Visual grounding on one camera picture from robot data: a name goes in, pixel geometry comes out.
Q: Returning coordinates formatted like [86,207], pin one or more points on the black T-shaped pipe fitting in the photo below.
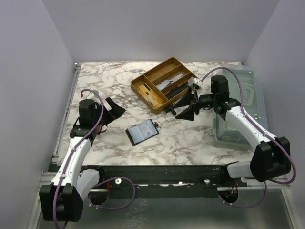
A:
[171,109]

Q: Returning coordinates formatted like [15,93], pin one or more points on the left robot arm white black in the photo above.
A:
[62,199]

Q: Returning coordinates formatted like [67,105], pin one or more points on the grey cards in tray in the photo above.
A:
[177,80]

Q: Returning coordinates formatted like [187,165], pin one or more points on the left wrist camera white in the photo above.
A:
[94,95]

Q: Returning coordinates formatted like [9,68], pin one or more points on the black cards in tray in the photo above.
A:
[175,91]

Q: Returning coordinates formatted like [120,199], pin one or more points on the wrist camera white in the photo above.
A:
[94,95]
[195,83]

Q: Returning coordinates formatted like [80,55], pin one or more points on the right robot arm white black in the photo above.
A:
[271,154]

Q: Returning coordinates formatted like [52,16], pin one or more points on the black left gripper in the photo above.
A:
[107,114]

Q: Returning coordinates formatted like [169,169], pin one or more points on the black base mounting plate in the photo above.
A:
[186,181]

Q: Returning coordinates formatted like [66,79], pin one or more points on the clear plastic storage box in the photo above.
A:
[246,87]

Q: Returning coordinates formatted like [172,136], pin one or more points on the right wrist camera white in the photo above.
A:
[195,83]

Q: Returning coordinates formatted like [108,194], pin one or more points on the brown woven organizer tray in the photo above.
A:
[165,70]

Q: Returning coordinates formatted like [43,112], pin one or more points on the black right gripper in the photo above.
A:
[195,104]

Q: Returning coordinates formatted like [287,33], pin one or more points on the black leather card holder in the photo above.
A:
[142,131]

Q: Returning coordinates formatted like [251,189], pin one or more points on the yellow cards in tray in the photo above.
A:
[150,96]

